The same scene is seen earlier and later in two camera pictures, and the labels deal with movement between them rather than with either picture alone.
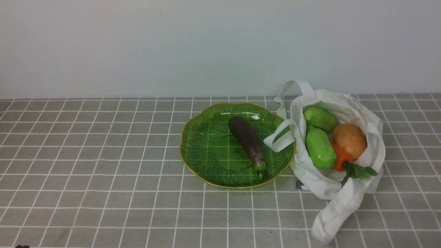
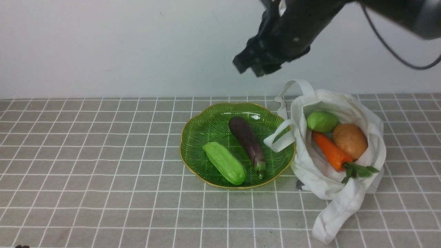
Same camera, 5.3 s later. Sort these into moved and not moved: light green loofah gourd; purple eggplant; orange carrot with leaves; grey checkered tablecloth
Moved: light green loofah gourd
Not moved: purple eggplant; grey checkered tablecloth; orange carrot with leaves
